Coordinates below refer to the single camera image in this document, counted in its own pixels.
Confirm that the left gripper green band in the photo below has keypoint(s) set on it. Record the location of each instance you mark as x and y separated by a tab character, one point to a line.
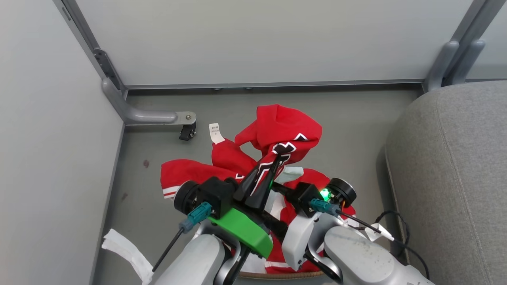
241	231

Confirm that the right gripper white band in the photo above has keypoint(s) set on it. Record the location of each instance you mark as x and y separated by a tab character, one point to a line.
302	239

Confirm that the red white sports jersey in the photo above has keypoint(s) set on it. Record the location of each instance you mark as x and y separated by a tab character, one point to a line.
277	126

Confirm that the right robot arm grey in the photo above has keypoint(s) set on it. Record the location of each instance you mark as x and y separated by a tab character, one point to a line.
364	257

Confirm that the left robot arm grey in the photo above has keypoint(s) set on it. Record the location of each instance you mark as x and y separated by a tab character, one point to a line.
194	261

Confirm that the white basket with brown rim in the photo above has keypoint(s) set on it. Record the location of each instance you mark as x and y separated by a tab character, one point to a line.
277	275

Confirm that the black caster wheel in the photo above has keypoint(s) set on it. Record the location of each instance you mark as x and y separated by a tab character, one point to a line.
187	132

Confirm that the grey partition foot bar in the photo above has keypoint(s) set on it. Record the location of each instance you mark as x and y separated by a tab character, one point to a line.
150	116

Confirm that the white cloth strip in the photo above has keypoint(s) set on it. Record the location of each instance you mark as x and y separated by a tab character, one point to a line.
126	249

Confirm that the grey fabric sofa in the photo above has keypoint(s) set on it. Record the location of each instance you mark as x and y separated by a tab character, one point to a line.
451	178

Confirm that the grey rounded support foot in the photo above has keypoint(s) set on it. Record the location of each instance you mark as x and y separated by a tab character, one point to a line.
439	67
467	59

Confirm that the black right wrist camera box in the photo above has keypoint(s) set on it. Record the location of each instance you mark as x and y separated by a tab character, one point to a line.
305	196

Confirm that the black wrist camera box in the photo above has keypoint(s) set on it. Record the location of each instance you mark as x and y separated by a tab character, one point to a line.
305	196
217	194

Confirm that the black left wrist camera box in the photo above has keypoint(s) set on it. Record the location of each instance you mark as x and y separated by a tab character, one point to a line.
217	194

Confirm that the grey partition bottom rail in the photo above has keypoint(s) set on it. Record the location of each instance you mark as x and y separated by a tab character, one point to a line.
277	84

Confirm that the grey post with dark bracket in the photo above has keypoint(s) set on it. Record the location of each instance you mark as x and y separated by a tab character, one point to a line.
81	27

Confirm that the plain grey partition post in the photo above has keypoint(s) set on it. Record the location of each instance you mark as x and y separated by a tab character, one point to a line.
477	23

